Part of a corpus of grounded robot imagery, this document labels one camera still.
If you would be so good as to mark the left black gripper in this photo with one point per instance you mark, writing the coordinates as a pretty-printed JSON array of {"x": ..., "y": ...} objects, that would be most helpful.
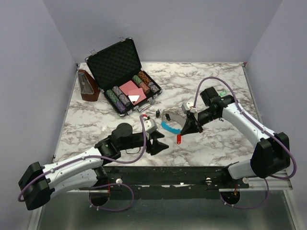
[{"x": 156, "y": 146}]

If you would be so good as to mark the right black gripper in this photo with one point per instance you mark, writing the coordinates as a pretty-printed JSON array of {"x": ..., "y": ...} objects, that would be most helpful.
[{"x": 192, "y": 125}]

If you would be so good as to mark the red key tag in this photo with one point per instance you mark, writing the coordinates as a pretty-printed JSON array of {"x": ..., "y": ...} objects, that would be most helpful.
[{"x": 178, "y": 139}]

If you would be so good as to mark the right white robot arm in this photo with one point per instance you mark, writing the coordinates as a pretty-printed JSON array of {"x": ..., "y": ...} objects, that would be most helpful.
[{"x": 270, "y": 148}]

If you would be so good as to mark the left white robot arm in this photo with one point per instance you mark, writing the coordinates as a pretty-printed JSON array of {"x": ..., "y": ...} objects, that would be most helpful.
[{"x": 40, "y": 182}]

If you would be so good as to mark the blue silver carabiner keyring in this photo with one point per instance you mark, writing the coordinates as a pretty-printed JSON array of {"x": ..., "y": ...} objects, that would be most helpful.
[{"x": 172, "y": 122}]

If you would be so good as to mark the black key fob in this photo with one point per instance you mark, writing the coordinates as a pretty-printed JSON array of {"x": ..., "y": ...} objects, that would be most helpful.
[{"x": 157, "y": 114}]

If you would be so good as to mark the green key tag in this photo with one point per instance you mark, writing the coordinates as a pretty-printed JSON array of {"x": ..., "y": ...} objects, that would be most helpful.
[{"x": 223, "y": 93}]

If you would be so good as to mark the white dealer button card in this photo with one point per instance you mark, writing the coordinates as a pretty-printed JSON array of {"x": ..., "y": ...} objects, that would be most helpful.
[{"x": 134, "y": 99}]

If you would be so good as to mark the red playing card deck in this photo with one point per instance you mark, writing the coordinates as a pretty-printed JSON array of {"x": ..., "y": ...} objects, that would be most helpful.
[{"x": 130, "y": 88}]

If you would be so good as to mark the brown wooden metronome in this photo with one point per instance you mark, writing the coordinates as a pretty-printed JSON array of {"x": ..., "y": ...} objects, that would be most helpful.
[{"x": 88, "y": 87}]

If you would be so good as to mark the black poker chip case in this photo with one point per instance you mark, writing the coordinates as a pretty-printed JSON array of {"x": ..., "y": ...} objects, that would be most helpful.
[{"x": 116, "y": 65}]

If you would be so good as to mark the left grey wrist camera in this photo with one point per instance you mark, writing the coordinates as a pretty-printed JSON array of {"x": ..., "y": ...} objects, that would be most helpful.
[{"x": 150, "y": 126}]

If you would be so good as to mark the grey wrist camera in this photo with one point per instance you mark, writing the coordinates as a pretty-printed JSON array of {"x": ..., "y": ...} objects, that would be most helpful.
[
  {"x": 188, "y": 107},
  {"x": 150, "y": 126}
]

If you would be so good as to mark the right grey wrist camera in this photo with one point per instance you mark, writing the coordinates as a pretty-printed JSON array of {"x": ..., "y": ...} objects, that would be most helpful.
[{"x": 188, "y": 107}]

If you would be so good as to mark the black mounting rail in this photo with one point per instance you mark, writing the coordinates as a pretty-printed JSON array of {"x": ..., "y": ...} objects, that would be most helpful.
[{"x": 149, "y": 182}]

